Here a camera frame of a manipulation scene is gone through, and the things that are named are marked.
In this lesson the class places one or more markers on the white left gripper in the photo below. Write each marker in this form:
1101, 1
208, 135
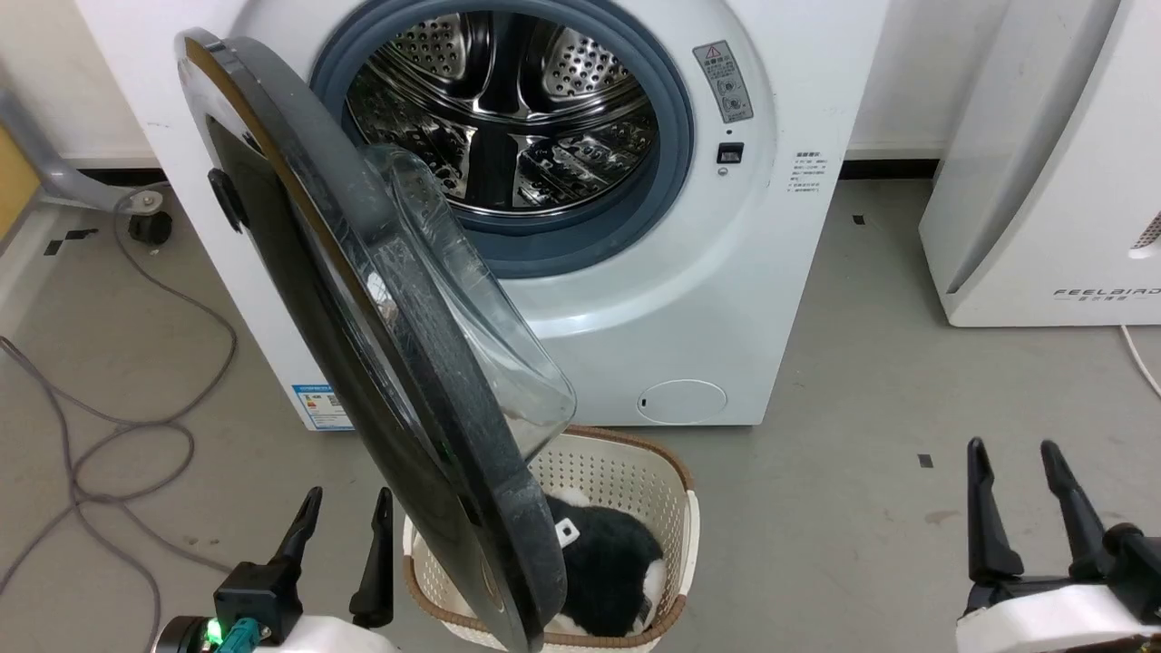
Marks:
326, 639

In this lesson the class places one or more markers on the black round washer door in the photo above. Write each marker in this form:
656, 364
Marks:
308, 272

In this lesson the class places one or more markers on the cream perforated laundry basket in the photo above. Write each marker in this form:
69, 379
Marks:
626, 472

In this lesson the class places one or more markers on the black caster wheel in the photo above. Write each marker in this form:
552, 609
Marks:
150, 228

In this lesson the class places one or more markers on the white Feelbird appliance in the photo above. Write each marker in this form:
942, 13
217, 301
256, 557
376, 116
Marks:
1043, 227

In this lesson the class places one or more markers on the grey rubber door gasket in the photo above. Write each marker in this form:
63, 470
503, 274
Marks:
676, 136

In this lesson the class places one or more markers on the grey chair leg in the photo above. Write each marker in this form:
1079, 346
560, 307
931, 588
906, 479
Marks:
54, 177

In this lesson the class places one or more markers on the grey warning sticker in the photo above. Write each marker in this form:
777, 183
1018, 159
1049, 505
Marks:
724, 82

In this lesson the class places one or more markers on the blue energy label sticker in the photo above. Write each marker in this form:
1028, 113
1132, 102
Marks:
319, 408

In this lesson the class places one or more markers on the white front-load washing machine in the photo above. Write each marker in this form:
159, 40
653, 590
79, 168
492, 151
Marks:
726, 299

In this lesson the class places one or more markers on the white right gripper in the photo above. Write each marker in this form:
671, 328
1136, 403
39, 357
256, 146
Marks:
1052, 621

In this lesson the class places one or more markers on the steel washer drum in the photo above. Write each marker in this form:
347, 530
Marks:
562, 73

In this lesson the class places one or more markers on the yellow wooden board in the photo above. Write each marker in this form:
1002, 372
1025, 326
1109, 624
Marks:
14, 181

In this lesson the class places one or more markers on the black door latch socket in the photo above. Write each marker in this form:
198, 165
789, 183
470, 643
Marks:
730, 152

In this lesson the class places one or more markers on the black and white plush toy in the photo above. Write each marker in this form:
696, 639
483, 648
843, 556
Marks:
608, 562

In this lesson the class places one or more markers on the round white filter cover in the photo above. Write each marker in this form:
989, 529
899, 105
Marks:
682, 402

